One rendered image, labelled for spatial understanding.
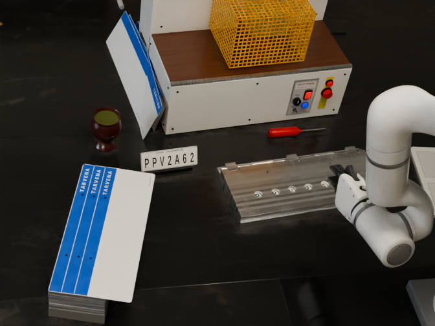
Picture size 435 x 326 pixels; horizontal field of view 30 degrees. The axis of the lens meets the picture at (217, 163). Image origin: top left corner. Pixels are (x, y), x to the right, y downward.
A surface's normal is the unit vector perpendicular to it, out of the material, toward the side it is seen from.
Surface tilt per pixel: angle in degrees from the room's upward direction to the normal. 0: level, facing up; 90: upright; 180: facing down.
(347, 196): 90
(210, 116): 90
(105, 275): 0
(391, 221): 12
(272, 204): 0
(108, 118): 0
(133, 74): 63
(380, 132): 93
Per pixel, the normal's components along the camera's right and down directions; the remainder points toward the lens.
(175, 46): 0.13, -0.69
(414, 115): -0.59, 0.51
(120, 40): -0.77, -0.18
